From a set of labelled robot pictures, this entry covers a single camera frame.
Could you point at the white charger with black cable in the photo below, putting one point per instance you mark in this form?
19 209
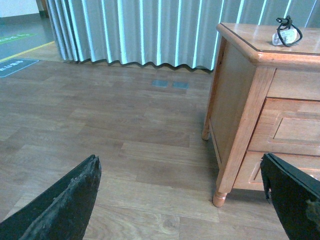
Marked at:
287 34

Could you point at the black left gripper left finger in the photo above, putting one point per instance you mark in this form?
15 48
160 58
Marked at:
63 211

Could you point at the metal floor plate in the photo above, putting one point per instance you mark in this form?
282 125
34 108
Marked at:
180 85
160 83

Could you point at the wooden drawer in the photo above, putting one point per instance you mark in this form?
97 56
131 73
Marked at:
249 176
289 126

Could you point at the right metal floor plate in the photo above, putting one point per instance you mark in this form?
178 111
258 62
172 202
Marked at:
180 85

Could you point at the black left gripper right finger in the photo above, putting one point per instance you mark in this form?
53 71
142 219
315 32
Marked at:
295 196

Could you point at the left metal floor plate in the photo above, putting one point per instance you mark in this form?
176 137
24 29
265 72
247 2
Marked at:
160 83

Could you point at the light wooden nightstand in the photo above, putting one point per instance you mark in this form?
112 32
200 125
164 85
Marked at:
248 70

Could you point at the grey pleated curtain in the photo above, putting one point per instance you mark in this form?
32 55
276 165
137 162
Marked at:
174 32

